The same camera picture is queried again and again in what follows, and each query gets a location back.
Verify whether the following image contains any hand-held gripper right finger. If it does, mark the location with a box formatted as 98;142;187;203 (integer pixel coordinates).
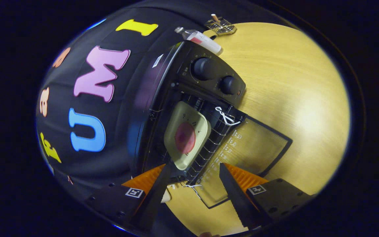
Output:
219;162;312;230

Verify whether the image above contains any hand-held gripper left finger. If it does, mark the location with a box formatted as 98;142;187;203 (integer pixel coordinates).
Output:
83;164;172;232

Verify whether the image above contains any cream square plate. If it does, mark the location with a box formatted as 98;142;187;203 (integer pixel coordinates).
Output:
164;101;212;171

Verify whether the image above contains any pink round ham slice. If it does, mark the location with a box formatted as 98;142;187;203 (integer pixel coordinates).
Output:
175;122;196;154

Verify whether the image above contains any black toaster oven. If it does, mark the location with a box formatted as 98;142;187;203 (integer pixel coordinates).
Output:
132;39;293;209

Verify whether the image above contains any clear bottle with red label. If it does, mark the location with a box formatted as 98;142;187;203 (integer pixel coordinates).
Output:
174;27;223;56

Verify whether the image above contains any white string loop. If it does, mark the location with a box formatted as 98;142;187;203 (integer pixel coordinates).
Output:
215;106;241;126
180;183;204;200

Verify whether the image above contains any silver wire basket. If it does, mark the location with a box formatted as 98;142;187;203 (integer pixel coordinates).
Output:
204;18;237;36

